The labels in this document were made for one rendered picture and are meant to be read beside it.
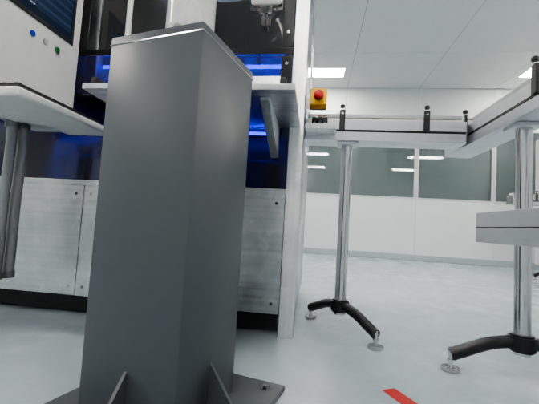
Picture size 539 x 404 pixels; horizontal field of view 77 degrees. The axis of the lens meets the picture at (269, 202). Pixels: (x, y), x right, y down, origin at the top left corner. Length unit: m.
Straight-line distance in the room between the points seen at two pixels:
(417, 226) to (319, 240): 1.64
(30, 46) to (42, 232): 0.78
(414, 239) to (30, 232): 5.46
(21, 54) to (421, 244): 5.76
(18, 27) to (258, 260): 1.23
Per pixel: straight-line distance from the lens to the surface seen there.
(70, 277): 1.78
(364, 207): 6.07
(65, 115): 1.38
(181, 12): 0.94
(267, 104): 1.16
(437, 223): 6.34
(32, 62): 1.65
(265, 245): 1.42
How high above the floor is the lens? 0.45
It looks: 4 degrees up
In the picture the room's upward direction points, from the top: 3 degrees clockwise
